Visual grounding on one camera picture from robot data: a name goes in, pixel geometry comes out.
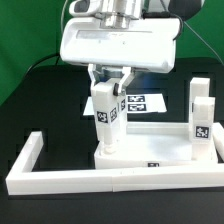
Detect AprilTag marker sheet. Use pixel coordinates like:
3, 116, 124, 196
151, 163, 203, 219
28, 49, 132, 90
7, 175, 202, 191
83, 93, 167, 116

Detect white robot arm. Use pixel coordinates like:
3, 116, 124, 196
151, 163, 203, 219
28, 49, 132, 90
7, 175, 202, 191
60, 0, 205, 94

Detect grey looping cable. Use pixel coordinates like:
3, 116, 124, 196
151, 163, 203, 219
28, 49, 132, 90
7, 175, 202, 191
59, 0, 72, 34

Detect white U-shaped frame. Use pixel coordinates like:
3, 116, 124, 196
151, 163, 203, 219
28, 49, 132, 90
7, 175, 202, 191
6, 122, 224, 195

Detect black cables on table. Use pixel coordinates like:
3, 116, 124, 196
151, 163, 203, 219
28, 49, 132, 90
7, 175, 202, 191
25, 53, 64, 75

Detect white desk top tray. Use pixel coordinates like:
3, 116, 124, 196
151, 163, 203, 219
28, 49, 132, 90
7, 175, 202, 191
94, 122, 218, 169

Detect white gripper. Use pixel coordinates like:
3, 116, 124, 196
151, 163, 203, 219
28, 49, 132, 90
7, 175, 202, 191
60, 0, 179, 96

